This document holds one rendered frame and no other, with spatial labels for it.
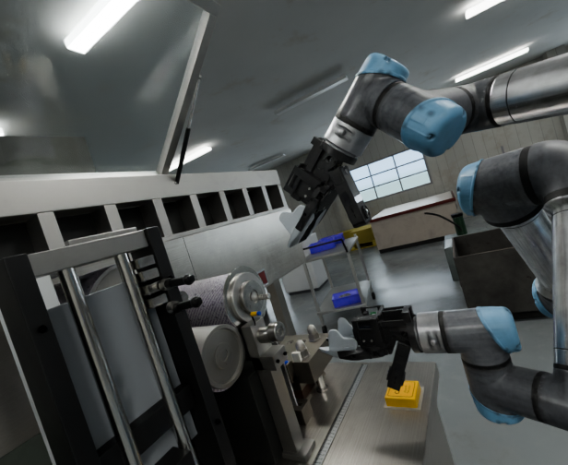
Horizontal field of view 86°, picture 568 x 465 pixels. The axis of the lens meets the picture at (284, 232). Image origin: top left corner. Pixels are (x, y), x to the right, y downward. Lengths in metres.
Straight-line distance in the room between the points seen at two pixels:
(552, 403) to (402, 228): 6.41
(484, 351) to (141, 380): 0.52
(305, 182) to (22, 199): 0.62
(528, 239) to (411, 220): 6.09
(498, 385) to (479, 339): 0.08
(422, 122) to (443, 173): 8.71
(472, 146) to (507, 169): 8.48
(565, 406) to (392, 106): 0.49
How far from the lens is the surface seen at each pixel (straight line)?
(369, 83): 0.54
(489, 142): 9.24
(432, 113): 0.47
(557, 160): 0.71
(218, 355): 0.66
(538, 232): 0.85
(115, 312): 0.42
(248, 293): 0.70
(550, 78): 0.53
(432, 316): 0.64
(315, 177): 0.57
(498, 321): 0.62
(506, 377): 0.66
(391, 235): 7.01
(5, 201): 0.88
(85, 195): 0.94
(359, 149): 0.56
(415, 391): 0.86
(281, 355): 0.70
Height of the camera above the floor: 1.40
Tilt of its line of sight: 3 degrees down
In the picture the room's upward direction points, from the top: 17 degrees counter-clockwise
